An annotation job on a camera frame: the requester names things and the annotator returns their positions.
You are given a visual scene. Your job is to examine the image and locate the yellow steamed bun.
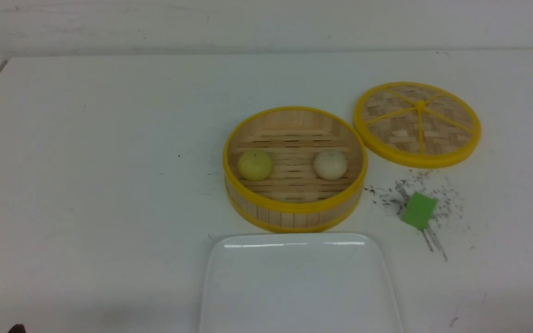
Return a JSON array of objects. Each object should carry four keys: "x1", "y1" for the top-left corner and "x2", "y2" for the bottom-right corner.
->
[{"x1": 237, "y1": 149, "x2": 273, "y2": 181}]

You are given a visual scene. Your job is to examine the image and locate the white steamed bun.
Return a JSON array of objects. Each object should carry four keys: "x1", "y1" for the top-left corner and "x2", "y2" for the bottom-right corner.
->
[{"x1": 313, "y1": 150, "x2": 348, "y2": 181}]

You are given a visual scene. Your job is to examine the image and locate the white rectangular plate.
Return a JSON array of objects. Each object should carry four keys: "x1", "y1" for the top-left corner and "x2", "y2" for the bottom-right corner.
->
[{"x1": 198, "y1": 233, "x2": 403, "y2": 333}]

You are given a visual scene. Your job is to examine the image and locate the yellow bamboo steamer basket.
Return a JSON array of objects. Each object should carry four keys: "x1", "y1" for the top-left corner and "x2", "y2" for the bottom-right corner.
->
[{"x1": 223, "y1": 106, "x2": 368, "y2": 233}]

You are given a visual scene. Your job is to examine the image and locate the yellow bamboo steamer lid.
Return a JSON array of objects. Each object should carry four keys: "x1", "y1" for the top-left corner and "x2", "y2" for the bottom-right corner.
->
[{"x1": 353, "y1": 82, "x2": 482, "y2": 169}]

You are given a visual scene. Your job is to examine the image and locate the green cube block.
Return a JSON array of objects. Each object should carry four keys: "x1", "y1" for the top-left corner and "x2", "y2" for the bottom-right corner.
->
[{"x1": 401, "y1": 192, "x2": 437, "y2": 231}]

